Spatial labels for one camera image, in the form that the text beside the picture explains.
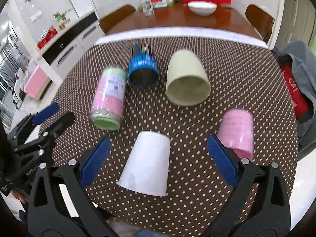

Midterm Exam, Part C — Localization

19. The pink plastic cup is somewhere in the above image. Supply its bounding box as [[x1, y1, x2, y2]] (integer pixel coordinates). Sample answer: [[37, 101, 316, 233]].
[[217, 109, 254, 161]]

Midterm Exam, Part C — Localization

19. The white paper cup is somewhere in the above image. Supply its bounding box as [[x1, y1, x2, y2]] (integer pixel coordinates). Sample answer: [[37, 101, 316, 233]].
[[117, 131, 171, 197]]

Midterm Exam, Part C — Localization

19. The beige green cup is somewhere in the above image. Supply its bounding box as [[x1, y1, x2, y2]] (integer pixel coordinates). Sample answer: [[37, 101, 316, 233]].
[[166, 49, 211, 106]]

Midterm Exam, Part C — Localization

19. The pink towel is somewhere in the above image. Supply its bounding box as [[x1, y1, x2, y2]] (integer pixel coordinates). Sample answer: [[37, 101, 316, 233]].
[[24, 66, 51, 100]]

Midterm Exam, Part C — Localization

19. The pink green lidded jar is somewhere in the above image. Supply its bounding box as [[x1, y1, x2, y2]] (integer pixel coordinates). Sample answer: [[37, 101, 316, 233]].
[[90, 66, 127, 131]]

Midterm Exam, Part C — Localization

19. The white black sideboard cabinet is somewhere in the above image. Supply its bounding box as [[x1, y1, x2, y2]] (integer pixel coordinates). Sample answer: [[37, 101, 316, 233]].
[[36, 11, 104, 84]]

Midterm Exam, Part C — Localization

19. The red box on sideboard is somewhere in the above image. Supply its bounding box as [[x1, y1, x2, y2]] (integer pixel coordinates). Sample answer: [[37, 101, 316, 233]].
[[37, 27, 58, 49]]

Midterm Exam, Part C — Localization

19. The brown polka dot tablecloth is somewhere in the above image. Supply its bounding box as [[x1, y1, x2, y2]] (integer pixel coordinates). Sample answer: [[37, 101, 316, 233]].
[[42, 37, 298, 236]]

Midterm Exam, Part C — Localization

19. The red CAT bag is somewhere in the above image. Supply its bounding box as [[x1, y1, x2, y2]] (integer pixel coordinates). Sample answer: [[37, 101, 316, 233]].
[[280, 62, 309, 119]]

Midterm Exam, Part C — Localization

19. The blue black can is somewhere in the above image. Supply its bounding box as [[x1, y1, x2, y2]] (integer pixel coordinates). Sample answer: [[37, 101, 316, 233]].
[[128, 42, 159, 90]]

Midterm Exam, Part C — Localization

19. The small potted plant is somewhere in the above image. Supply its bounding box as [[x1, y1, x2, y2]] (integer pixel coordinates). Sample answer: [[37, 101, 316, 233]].
[[53, 9, 71, 30]]

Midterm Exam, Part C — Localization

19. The left wooden chair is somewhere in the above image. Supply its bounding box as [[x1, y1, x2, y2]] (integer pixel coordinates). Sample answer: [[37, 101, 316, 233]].
[[99, 4, 136, 34]]

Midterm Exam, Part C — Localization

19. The wooden chair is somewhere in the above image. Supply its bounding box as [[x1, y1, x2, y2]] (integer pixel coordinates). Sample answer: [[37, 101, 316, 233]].
[[99, 4, 136, 34], [245, 4, 275, 43]]

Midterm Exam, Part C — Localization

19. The grey jacket on chair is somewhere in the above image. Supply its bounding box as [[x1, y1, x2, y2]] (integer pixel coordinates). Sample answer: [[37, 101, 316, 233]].
[[272, 41, 315, 160]]

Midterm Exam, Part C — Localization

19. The clear spray bottle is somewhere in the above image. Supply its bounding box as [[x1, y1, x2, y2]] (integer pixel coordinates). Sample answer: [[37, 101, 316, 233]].
[[140, 0, 154, 16]]

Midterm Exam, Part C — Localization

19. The right wooden chair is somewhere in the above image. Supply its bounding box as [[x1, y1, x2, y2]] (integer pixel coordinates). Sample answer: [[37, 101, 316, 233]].
[[245, 4, 275, 43]]

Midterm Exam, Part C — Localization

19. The green flat box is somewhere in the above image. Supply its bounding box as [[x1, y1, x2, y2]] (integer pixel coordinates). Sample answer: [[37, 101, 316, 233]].
[[153, 0, 175, 9]]

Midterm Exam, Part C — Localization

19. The white ceramic bowl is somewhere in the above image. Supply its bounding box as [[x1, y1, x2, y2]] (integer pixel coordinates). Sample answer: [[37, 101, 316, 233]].
[[187, 1, 217, 16]]

